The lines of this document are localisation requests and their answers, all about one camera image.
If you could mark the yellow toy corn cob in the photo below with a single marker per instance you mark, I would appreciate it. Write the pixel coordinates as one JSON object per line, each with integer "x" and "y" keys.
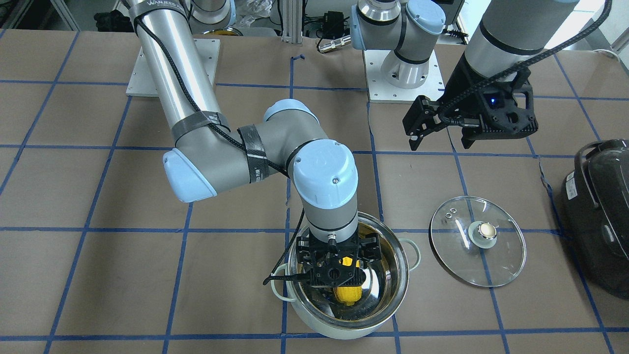
{"x": 348, "y": 295}

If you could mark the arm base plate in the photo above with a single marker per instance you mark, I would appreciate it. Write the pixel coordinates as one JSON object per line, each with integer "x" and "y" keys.
{"x": 390, "y": 80}
{"x": 152, "y": 74}

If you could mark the pale green electric pot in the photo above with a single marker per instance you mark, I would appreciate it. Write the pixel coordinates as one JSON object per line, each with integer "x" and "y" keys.
{"x": 382, "y": 292}

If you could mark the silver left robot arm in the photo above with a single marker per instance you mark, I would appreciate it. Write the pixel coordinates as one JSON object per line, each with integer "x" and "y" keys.
{"x": 509, "y": 33}

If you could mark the aluminium frame post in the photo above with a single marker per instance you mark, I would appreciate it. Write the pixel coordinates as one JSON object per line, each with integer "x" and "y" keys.
{"x": 292, "y": 20}

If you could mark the black rice cooker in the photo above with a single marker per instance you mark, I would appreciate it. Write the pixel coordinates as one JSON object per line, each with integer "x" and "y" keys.
{"x": 596, "y": 205}

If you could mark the glass pot lid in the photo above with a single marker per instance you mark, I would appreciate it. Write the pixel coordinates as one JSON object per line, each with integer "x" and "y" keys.
{"x": 477, "y": 241}

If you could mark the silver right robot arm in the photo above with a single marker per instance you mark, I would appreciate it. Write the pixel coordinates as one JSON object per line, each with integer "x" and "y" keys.
{"x": 209, "y": 157}

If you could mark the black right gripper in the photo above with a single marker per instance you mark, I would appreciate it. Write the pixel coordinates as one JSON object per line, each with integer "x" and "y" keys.
{"x": 372, "y": 247}

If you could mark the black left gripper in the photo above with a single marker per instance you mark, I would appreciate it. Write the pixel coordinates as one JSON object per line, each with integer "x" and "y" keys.
{"x": 456, "y": 84}

